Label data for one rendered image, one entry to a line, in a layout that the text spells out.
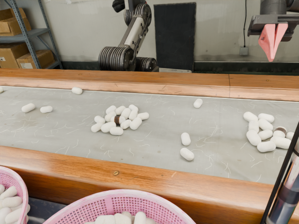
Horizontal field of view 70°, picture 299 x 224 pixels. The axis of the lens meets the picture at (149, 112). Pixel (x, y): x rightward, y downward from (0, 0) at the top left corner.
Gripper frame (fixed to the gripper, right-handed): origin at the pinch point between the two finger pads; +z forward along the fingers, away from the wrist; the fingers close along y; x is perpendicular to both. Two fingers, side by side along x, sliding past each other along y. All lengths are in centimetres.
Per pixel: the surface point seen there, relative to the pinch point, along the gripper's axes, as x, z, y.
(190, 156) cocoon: -6.2, 26.0, -15.2
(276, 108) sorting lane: 8.7, 9.4, 3.7
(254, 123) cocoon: 0.7, 16.1, -2.8
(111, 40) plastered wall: 158, -114, -135
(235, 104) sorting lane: 9.1, 9.1, -6.0
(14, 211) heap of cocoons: -16, 40, -42
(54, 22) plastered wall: 138, -125, -209
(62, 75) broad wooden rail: 12, 3, -65
